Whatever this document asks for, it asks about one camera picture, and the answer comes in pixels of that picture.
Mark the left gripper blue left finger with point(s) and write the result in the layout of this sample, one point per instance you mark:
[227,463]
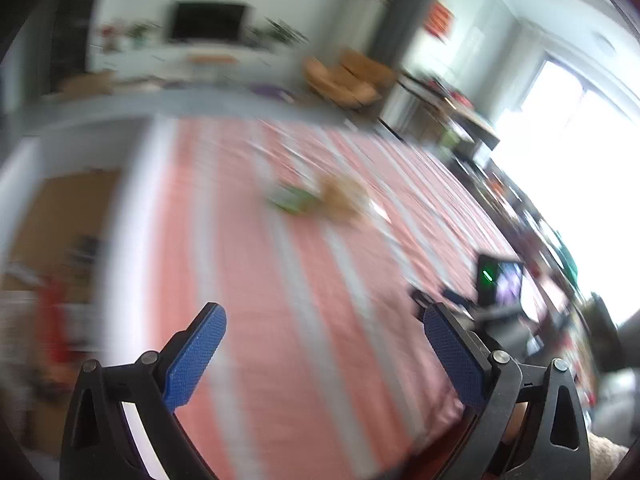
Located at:
[98,442]

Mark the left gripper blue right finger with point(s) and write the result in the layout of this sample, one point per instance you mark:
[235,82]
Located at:
[527,421]

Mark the bread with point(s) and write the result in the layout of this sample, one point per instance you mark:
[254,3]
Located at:
[346,199]

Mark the green white snack packet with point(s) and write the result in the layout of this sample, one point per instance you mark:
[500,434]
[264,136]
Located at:
[293,199]

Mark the striped red grey tablecloth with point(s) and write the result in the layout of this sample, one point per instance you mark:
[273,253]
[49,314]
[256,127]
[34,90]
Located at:
[324,372]

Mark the white board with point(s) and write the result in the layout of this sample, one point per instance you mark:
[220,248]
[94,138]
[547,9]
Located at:
[128,153]

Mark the orange lounge chair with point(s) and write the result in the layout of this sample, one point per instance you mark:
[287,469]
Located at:
[354,82]

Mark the wooden stool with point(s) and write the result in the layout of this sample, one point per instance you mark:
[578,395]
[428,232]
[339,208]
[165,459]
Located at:
[215,67]

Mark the white tv cabinet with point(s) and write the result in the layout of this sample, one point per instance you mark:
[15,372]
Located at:
[168,62]

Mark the black television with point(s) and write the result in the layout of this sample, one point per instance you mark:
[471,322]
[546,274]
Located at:
[216,21]

